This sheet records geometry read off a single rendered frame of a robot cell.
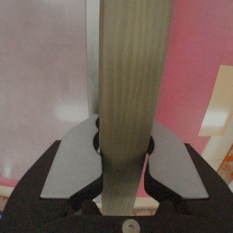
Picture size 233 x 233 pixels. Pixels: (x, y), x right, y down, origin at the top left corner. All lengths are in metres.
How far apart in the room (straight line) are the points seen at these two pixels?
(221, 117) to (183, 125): 0.06
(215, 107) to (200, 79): 0.05
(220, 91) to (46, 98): 0.23
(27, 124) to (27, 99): 0.04
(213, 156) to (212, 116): 0.09
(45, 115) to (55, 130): 0.03
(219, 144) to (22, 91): 0.31
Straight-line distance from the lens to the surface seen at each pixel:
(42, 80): 0.18
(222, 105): 0.22
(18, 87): 0.21
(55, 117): 0.20
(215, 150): 0.27
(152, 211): 0.37
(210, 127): 0.23
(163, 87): 0.17
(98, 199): 0.25
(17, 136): 0.25
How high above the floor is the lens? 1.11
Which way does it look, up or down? 62 degrees down
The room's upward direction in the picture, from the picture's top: 180 degrees counter-clockwise
